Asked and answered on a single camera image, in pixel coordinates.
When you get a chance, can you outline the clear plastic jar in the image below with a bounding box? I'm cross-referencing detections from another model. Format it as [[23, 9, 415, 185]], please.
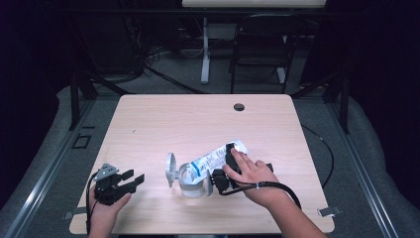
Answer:
[[177, 162, 208, 199]]

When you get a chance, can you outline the grey hinged jar lid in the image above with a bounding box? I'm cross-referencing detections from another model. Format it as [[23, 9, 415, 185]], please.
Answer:
[[164, 152, 180, 188]]

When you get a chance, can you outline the thin black floor cable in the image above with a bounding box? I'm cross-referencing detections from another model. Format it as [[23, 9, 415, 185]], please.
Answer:
[[300, 123, 335, 189]]

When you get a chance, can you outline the grey tape strip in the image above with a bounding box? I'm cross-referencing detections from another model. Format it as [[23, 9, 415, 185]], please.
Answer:
[[62, 205, 89, 221], [317, 205, 342, 218]]

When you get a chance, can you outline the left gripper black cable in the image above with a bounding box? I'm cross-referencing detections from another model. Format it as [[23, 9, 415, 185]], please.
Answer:
[[84, 171, 101, 236]]

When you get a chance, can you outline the thick black floor cable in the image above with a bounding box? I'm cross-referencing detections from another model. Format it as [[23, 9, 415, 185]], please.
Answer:
[[144, 64, 210, 95]]

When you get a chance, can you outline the person's left hand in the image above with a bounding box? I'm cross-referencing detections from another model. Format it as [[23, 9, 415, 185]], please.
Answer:
[[88, 187, 133, 238]]

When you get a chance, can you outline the white desk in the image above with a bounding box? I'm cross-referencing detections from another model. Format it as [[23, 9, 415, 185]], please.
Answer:
[[181, 0, 328, 85]]

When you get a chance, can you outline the black metal stand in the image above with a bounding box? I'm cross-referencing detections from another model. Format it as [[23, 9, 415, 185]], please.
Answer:
[[68, 65, 135, 132], [290, 72, 351, 135]]

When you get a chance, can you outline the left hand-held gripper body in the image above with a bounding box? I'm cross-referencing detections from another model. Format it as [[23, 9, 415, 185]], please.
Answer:
[[93, 163, 132, 206]]

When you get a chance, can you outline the aluminium floor rail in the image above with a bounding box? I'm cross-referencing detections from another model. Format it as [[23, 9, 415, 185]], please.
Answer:
[[325, 98, 400, 238], [4, 98, 97, 238]]

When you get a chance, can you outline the black chair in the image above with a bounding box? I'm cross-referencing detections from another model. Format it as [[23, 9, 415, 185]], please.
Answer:
[[229, 13, 306, 95]]

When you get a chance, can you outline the blue and white powder bag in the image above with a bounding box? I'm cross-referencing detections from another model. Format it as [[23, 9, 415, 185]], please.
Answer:
[[184, 138, 249, 186]]

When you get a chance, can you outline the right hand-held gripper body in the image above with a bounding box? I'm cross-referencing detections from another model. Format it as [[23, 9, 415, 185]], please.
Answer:
[[207, 168, 239, 196]]

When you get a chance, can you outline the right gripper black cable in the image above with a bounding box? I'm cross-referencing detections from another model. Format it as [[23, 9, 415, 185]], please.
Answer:
[[218, 180, 302, 210]]

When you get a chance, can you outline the person's right hand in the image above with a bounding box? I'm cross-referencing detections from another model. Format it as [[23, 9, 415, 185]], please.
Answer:
[[221, 147, 290, 209]]

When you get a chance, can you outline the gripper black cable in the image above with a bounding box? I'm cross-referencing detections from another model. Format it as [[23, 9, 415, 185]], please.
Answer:
[[84, 171, 101, 236], [218, 180, 302, 210]]

